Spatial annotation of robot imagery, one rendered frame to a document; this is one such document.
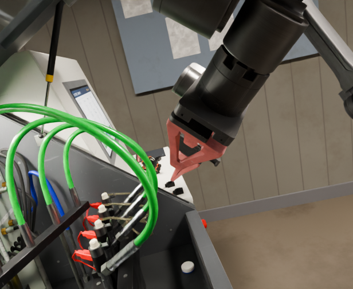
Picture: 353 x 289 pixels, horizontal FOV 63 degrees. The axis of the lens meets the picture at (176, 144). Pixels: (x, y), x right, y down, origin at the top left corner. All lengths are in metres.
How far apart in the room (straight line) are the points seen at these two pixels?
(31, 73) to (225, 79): 0.74
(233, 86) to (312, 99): 2.31
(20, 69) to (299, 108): 2.10
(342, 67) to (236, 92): 0.58
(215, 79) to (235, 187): 2.34
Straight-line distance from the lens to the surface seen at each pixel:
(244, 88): 0.28
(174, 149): 0.33
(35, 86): 0.94
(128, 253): 0.52
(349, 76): 0.84
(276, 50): 0.27
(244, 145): 2.48
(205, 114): 0.28
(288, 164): 2.65
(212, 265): 0.75
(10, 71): 0.96
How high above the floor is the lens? 1.43
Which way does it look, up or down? 16 degrees down
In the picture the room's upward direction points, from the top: 13 degrees counter-clockwise
